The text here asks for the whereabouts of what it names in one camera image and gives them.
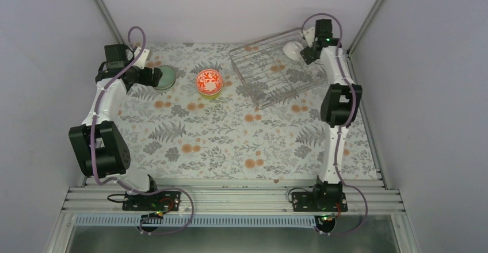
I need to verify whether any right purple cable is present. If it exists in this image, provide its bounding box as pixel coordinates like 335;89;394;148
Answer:
300;13;369;237

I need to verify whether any white bowl red rim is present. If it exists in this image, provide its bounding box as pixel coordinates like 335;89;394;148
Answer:
195;69;224;95

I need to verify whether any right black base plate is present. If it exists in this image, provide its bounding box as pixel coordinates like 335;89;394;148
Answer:
291;191;349;213

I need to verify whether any purple cable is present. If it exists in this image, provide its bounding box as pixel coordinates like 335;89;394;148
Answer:
90;26;195;237
300;13;369;237

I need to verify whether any aluminium mounting rail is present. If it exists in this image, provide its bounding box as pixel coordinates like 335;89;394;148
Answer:
62;185;405;215

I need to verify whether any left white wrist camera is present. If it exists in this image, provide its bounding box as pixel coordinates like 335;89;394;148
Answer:
133;47;151;69

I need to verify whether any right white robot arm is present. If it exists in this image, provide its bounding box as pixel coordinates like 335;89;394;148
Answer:
300;14;363;211

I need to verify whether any plain white bowl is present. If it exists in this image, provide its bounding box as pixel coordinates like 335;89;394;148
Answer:
283;41;304;61

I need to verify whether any yellow bowl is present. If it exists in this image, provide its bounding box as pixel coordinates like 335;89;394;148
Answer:
201;93;220;99

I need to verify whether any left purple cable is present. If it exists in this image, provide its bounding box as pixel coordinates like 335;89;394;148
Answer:
90;26;195;237

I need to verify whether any pale green pink-base bowl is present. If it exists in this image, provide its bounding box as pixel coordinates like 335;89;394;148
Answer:
154;66;176;91

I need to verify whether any wire dish rack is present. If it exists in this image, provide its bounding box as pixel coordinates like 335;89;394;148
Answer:
229;28;328;109

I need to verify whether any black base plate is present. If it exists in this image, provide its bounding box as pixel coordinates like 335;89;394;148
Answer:
291;191;349;213
122;191;181;212

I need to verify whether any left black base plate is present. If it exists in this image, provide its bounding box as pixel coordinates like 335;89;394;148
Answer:
122;191;181;212

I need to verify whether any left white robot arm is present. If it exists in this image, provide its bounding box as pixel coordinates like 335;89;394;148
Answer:
68;44;162;210

